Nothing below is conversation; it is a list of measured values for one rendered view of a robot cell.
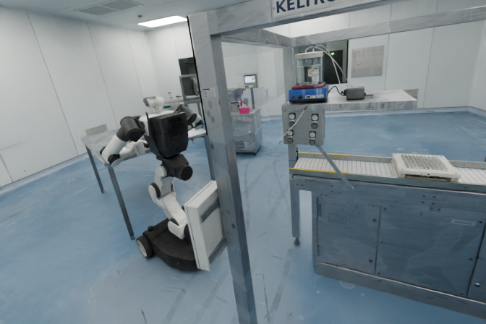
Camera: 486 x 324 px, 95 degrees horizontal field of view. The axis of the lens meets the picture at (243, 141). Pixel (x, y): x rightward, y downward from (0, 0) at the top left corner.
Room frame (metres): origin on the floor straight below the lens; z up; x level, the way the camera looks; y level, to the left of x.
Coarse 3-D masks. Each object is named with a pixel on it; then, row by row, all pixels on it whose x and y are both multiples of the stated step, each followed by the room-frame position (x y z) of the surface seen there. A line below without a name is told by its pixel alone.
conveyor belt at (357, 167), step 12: (300, 168) 1.33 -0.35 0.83; (312, 168) 1.31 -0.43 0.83; (324, 168) 1.29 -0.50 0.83; (348, 168) 1.26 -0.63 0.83; (360, 168) 1.24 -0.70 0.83; (372, 168) 1.22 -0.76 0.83; (384, 168) 1.20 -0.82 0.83; (456, 168) 1.11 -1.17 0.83; (360, 180) 1.11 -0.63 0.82; (468, 180) 0.98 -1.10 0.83; (480, 180) 0.96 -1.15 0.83
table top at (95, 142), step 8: (88, 136) 3.00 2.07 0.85; (96, 136) 2.94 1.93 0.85; (104, 136) 2.88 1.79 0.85; (112, 136) 2.83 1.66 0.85; (192, 136) 2.38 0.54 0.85; (200, 136) 2.44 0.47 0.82; (88, 144) 2.55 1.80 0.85; (96, 144) 2.51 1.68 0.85; (104, 144) 2.47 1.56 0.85; (96, 152) 2.18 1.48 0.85; (104, 160) 1.90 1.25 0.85
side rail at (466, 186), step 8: (328, 176) 1.17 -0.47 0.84; (336, 176) 1.15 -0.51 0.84; (352, 176) 1.11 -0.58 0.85; (360, 176) 1.09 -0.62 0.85; (368, 176) 1.07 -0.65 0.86; (376, 176) 1.06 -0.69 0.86; (384, 176) 1.04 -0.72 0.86; (392, 176) 1.03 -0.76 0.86; (416, 184) 0.98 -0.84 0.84; (424, 184) 0.97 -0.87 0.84; (432, 184) 0.95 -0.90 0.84; (440, 184) 0.94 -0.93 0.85; (448, 184) 0.92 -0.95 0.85; (456, 184) 0.91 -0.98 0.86; (464, 184) 0.90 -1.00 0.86; (472, 184) 0.89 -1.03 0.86; (480, 184) 0.88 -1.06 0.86
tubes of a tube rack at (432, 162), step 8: (408, 160) 1.12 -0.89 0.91; (416, 160) 1.11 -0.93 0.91; (424, 160) 1.09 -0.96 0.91; (432, 160) 1.09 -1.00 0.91; (440, 160) 1.07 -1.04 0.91; (416, 168) 1.03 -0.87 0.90; (424, 168) 1.01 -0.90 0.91; (432, 168) 1.00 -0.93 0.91; (440, 168) 0.99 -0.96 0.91; (424, 176) 1.01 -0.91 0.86; (432, 176) 1.00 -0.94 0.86
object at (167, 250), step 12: (156, 228) 1.72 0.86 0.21; (168, 228) 1.74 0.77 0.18; (156, 240) 1.61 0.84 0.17; (168, 240) 1.59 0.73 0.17; (180, 240) 1.57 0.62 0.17; (156, 252) 1.57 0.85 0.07; (168, 252) 1.45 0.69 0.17; (180, 252) 1.43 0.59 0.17; (192, 252) 1.41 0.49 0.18; (168, 264) 1.45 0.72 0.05; (180, 264) 1.39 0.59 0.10; (192, 264) 1.34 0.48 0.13
